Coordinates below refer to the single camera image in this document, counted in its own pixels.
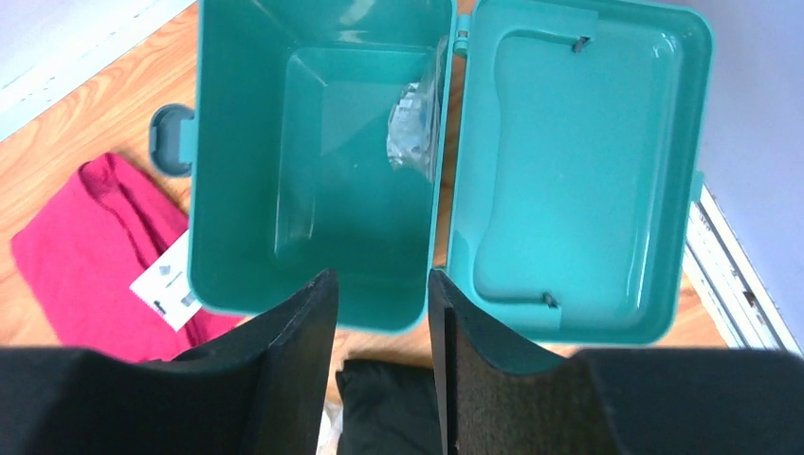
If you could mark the teal medicine box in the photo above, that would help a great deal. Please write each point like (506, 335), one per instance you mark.
(319, 132)

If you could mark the clear bag of items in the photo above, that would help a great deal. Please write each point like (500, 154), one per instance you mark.
(414, 121)

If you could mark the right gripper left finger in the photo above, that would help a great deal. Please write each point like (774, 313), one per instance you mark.
(258, 389)

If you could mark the pink folded cloth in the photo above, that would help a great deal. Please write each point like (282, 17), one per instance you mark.
(81, 253)

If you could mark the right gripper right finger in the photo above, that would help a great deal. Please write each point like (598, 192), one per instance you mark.
(500, 393)

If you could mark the white card label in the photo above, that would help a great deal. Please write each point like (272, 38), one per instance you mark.
(164, 285)

